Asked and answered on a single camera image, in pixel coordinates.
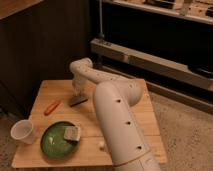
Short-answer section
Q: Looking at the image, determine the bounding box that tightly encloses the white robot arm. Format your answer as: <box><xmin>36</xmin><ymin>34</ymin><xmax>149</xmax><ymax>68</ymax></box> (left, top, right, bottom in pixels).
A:
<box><xmin>69</xmin><ymin>58</ymin><xmax>161</xmax><ymax>171</ymax></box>

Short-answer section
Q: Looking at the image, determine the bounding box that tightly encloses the white paper cup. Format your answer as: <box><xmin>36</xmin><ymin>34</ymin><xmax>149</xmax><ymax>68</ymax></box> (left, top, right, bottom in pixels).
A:
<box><xmin>10</xmin><ymin>120</ymin><xmax>35</xmax><ymax>144</ymax></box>

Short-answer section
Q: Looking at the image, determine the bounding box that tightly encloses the grey-green sponge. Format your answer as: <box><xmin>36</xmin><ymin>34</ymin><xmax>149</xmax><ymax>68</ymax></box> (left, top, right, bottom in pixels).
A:
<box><xmin>64</xmin><ymin>126</ymin><xmax>81</xmax><ymax>141</ymax></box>

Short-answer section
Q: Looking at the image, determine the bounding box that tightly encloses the grey metal shelf frame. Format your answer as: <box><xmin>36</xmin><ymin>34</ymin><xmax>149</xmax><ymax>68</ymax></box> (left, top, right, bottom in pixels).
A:
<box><xmin>90</xmin><ymin>0</ymin><xmax>213</xmax><ymax>114</ymax></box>

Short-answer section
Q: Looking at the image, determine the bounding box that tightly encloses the orange carrot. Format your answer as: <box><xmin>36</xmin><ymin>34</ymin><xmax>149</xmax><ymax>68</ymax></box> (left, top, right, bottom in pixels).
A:
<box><xmin>44</xmin><ymin>100</ymin><xmax>61</xmax><ymax>116</ymax></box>

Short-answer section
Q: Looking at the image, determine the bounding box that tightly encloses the green plate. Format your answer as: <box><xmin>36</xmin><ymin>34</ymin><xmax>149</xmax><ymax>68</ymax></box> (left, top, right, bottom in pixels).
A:
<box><xmin>40</xmin><ymin>121</ymin><xmax>78</xmax><ymax>159</ymax></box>

